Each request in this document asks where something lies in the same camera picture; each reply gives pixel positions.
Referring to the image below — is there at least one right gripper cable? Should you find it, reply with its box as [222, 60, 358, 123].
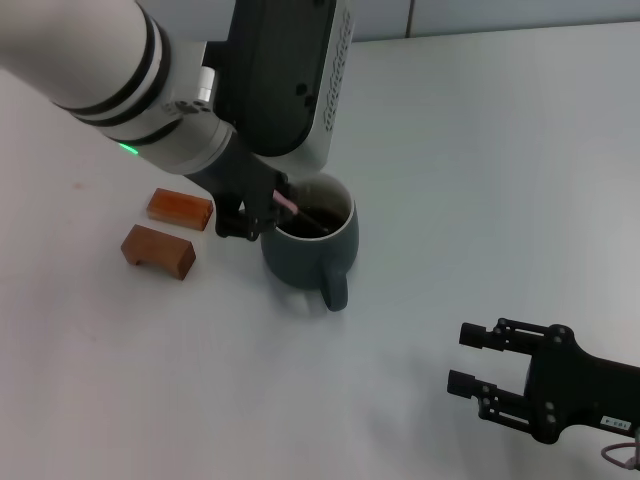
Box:
[599, 439, 640, 471]

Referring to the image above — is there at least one pink handled metal spoon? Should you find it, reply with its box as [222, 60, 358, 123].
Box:
[272, 188, 334, 234]

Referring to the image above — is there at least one dark coffee liquid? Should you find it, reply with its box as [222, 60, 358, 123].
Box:
[279, 202, 349, 236]

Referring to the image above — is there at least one glossy orange wooden block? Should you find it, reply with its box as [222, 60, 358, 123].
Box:
[146, 187, 215, 232]

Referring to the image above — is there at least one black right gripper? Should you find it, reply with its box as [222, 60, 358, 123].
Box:
[445, 316, 640, 445]

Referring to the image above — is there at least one grey ceramic cup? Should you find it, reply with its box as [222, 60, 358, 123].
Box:
[259, 172, 359, 313]

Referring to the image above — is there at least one brown arched wooden block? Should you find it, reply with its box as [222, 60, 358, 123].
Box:
[120, 223, 196, 281]

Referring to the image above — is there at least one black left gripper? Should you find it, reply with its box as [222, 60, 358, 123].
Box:
[192, 132, 296, 241]

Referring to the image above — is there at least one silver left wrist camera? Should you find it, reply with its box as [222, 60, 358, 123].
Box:
[199, 0, 354, 170]

